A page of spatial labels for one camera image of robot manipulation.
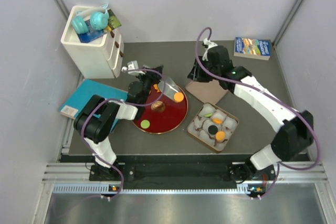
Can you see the white drawer cabinet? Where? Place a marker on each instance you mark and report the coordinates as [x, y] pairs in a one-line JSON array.
[[98, 59]]

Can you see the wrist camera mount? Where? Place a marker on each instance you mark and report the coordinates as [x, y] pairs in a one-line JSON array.
[[131, 68], [207, 44]]

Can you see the round red lacquer plate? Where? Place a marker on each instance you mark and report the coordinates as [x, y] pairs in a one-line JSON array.
[[164, 115]]

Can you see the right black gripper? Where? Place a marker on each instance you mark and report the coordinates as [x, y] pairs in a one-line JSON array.
[[196, 73]]

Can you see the beige tin lid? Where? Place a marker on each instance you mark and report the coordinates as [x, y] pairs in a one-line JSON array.
[[206, 92]]

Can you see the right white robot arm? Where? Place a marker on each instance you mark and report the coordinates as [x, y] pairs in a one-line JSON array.
[[294, 130]]

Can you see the teal headphones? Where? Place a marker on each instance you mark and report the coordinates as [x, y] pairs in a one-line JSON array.
[[98, 19]]

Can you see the grey slotted cable duct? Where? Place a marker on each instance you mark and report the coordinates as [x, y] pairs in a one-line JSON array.
[[109, 189]]

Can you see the tin box with paper cups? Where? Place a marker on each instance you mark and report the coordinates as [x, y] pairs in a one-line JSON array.
[[198, 126]]

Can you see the blue notebook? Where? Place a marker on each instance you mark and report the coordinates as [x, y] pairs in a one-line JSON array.
[[77, 101]]

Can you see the black round cookie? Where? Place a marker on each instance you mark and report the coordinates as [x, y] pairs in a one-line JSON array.
[[212, 130]]

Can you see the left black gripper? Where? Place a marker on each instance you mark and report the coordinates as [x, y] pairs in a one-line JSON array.
[[155, 77]]

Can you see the green round cookie bottom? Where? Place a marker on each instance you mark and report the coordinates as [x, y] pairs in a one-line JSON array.
[[145, 124]]

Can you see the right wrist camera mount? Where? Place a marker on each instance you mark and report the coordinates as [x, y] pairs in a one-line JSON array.
[[207, 44]]

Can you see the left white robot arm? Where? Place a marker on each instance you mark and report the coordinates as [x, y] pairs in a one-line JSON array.
[[96, 120]]

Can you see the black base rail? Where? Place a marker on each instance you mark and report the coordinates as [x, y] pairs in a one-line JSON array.
[[217, 172]]

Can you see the orange fish shaped cookie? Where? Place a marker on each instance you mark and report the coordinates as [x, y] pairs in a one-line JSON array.
[[156, 88]]

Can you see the colourful paperback book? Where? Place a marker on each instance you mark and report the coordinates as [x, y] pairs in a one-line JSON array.
[[252, 48]]

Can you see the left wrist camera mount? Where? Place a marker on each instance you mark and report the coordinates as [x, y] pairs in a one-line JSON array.
[[131, 68]]

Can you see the orange round cookie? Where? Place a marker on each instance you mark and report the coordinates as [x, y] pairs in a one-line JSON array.
[[178, 97], [220, 136], [217, 121]]

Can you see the blue book on cabinet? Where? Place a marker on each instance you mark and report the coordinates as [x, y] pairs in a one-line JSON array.
[[91, 35]]

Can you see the orange round cookie top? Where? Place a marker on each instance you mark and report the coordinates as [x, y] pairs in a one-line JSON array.
[[178, 97]]

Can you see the green picture card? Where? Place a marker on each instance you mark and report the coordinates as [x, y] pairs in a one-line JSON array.
[[113, 21]]

